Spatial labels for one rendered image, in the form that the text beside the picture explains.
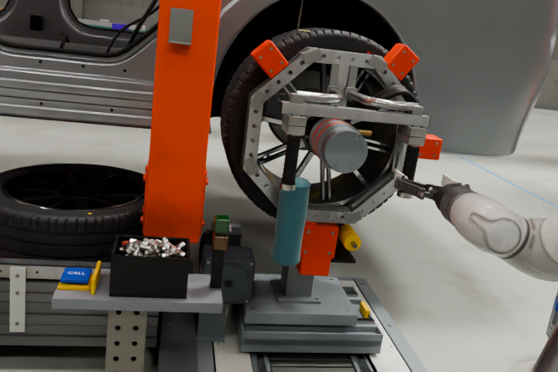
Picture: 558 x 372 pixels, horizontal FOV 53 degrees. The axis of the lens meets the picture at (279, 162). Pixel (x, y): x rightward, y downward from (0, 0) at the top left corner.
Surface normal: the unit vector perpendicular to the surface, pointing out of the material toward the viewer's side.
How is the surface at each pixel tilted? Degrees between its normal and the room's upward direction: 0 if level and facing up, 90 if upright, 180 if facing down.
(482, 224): 70
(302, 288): 90
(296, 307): 0
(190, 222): 90
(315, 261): 90
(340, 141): 90
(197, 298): 0
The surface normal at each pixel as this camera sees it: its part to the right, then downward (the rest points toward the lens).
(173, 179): 0.16, 0.26
